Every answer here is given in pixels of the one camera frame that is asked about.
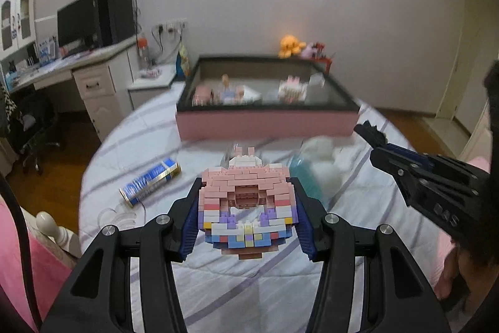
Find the pink storage box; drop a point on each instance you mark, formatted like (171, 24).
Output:
(265, 124)

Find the white bed post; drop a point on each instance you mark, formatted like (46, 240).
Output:
(48, 223)

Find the blue plastic packet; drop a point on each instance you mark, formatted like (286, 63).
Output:
(150, 181)

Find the pink building block model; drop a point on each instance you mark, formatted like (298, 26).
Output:
(241, 192)

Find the grey patterned jacket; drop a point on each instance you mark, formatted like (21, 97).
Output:
(6, 103)

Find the red toy box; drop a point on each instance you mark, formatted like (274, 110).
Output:
(326, 64)

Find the black computer monitor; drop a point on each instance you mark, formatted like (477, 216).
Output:
(76, 21)

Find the pink block figure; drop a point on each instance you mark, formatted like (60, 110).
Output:
(202, 95)

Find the white side table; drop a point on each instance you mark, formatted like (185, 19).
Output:
(156, 84)

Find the white wall outlet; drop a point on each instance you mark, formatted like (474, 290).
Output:
(175, 24)

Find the clear water bottle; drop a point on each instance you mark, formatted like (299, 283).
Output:
(144, 54)

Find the white door frame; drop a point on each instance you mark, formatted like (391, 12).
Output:
(448, 91)

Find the blue and white desk box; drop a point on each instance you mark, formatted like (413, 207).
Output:
(46, 50)

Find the colourful snack bag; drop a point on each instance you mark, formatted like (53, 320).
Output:
(182, 62)

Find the white and pink block model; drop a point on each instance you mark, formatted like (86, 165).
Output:
(290, 89)

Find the beige block figure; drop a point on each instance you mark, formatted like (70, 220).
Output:
(230, 91)

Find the red toy figure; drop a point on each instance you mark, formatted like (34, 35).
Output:
(320, 49)

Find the small pink packet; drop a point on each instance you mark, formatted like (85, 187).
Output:
(151, 73)

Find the person's right hand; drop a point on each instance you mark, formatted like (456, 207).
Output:
(451, 266)

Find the small clear glass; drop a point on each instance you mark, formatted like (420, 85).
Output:
(316, 80)

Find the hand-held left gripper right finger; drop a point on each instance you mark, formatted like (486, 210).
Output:
(308, 231)

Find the black office chair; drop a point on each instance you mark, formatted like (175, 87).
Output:
(35, 114)

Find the purple plush toy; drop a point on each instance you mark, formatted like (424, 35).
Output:
(310, 51)

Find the orange octopus plush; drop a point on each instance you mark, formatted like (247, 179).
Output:
(290, 44)

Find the white desk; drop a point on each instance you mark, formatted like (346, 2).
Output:
(97, 83)

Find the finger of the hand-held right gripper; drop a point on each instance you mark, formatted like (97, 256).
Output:
(370, 132)
(397, 171)

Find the bright pink blanket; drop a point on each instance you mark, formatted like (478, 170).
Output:
(23, 278)

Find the black computer tower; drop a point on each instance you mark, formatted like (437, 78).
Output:
(117, 19)

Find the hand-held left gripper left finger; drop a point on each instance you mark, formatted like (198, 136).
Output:
(191, 223)

